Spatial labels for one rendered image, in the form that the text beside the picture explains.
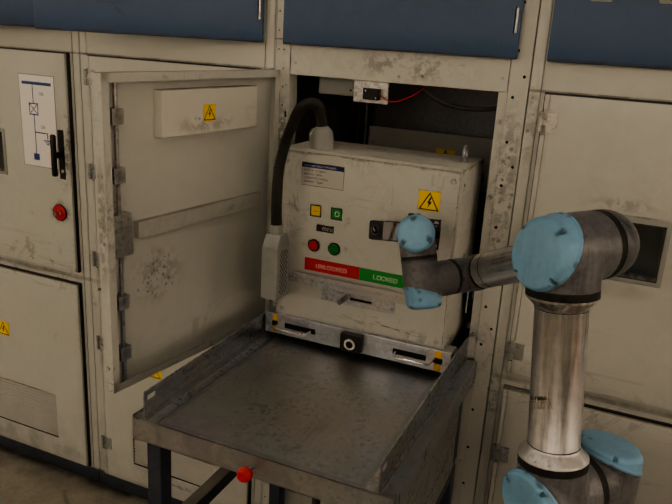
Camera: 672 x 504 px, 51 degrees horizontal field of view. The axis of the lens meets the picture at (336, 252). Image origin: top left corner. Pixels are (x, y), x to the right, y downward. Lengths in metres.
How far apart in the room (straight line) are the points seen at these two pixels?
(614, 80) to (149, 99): 1.07
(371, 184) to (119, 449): 1.49
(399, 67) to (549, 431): 1.04
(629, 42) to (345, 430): 1.07
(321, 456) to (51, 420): 1.64
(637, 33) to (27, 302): 2.17
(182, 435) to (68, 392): 1.28
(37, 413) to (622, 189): 2.25
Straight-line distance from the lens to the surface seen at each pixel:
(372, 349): 1.90
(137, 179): 1.70
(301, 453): 1.53
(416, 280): 1.43
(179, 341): 1.93
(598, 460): 1.34
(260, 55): 2.06
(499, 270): 1.42
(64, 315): 2.71
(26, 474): 3.08
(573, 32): 1.77
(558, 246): 1.10
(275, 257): 1.82
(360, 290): 1.83
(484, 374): 2.01
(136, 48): 2.30
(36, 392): 2.98
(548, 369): 1.19
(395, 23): 1.87
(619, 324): 1.88
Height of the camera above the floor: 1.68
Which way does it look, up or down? 17 degrees down
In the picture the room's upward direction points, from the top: 3 degrees clockwise
